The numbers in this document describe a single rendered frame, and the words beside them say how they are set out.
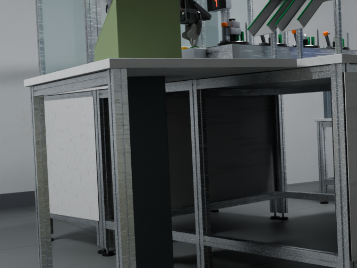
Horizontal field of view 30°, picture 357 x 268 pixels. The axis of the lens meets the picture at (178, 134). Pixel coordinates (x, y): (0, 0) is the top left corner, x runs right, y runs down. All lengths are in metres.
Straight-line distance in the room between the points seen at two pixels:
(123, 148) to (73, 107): 1.56
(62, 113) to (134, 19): 1.32
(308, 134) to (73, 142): 3.37
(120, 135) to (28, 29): 3.79
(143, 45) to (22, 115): 3.30
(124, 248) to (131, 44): 0.77
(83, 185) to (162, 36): 1.27
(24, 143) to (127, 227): 3.67
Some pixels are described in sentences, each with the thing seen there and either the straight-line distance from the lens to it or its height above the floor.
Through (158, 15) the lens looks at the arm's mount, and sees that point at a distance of 2.48.
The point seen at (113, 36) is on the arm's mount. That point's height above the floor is 0.97.
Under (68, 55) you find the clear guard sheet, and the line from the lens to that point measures 3.65.
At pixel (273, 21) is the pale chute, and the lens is 2.67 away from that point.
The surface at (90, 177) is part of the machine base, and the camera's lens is 3.45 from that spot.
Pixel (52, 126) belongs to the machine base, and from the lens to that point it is 3.74.
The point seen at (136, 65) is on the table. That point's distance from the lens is 2.02.
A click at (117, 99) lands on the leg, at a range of 2.00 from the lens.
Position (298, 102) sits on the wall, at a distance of 6.42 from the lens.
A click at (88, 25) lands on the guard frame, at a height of 1.17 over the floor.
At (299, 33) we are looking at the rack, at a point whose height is 1.01.
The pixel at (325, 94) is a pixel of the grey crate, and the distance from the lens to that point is 4.94.
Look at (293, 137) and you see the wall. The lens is 6.37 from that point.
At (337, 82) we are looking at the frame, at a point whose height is 0.77.
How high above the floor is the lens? 0.68
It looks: 1 degrees down
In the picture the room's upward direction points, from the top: 3 degrees counter-clockwise
